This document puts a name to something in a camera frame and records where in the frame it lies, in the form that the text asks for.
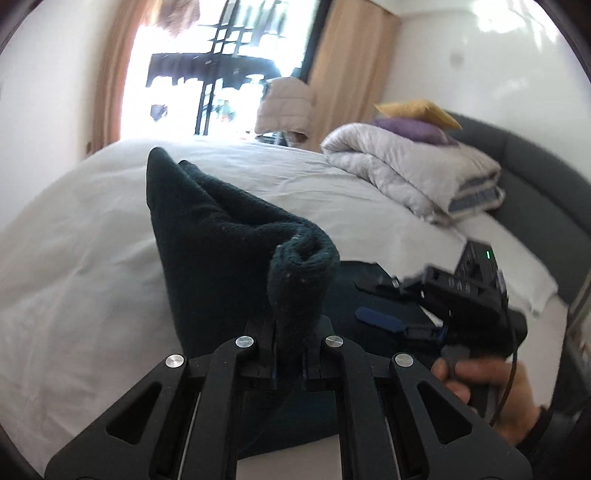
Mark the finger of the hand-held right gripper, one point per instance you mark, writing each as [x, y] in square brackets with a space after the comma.
[383, 319]
[376, 286]

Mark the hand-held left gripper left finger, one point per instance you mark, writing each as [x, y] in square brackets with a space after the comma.
[263, 355]

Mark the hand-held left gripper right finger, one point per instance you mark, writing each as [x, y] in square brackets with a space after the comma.
[314, 360]

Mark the dark teal knit garment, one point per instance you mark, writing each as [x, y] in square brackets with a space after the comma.
[207, 240]

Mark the person's right forearm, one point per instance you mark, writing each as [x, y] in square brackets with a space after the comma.
[549, 438]

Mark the dark hanging clothes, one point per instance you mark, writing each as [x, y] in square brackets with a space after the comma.
[184, 67]

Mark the person's right hand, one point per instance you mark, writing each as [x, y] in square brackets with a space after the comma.
[521, 397]

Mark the folded grey duvet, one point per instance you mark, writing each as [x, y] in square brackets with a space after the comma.
[392, 161]

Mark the grey padded headboard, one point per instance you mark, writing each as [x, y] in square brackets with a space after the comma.
[540, 175]

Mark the purple pillow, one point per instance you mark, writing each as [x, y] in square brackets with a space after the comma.
[415, 130]

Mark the yellow pillow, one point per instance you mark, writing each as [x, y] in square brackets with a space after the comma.
[415, 113]

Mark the beige quilted jacket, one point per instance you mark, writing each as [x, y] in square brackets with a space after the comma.
[286, 106]

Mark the white bed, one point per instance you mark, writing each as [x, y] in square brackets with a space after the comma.
[92, 230]

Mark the beige curtain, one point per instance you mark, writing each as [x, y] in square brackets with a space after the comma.
[351, 69]
[111, 83]

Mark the black framed window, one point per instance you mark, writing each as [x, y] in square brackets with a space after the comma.
[175, 110]

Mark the patterned hanging garment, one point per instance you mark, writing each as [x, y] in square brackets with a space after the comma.
[180, 18]

